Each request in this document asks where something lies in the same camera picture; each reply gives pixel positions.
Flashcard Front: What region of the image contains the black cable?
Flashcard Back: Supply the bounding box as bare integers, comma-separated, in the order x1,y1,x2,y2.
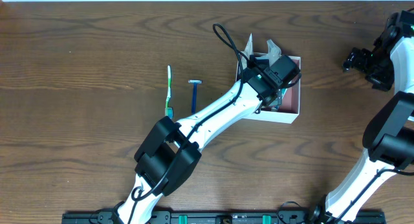
127,23,303,224
336,167,414,223

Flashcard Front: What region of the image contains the white cream tube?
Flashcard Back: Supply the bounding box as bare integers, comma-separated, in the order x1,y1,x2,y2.
236,34,254,81

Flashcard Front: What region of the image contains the green white toothbrush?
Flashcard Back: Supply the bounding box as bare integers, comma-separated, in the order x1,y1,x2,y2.
165,65,173,118

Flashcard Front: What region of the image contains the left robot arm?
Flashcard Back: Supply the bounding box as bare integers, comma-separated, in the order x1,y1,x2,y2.
113,54,301,223

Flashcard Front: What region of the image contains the blue disposable razor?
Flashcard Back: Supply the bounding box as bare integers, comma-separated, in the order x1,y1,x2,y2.
188,80,202,114

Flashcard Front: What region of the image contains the black mounting rail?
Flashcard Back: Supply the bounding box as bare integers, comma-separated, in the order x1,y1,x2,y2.
61,209,387,224

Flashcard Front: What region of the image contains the clear pump sanitizer bottle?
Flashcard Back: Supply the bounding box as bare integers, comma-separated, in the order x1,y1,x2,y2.
258,39,281,65

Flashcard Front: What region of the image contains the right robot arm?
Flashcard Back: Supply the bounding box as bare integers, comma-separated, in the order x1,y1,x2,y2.
306,9,413,223

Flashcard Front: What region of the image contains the small green toothpaste tube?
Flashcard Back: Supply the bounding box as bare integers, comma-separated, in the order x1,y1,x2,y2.
269,89,287,111

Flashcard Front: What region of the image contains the white box pink interior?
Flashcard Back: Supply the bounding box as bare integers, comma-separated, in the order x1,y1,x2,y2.
231,53,301,124

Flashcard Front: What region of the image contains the right black cable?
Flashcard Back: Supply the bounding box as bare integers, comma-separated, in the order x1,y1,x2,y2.
336,167,414,223

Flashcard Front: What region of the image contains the left black cable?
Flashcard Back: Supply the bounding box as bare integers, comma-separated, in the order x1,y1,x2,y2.
127,23,303,224

